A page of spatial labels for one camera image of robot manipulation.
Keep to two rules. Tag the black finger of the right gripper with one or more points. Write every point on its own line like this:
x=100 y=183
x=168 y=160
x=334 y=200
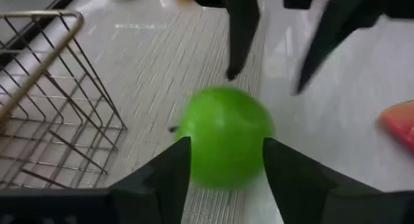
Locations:
x=241 y=29
x=326 y=39

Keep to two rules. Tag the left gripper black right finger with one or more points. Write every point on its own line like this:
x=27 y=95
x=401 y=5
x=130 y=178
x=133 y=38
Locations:
x=300 y=195

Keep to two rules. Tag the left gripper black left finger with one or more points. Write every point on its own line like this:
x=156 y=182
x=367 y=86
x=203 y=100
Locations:
x=161 y=191

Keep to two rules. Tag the green apple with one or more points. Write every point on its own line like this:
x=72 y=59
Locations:
x=226 y=130

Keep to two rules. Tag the watermelon slice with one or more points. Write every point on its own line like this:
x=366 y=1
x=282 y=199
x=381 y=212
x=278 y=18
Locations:
x=401 y=123

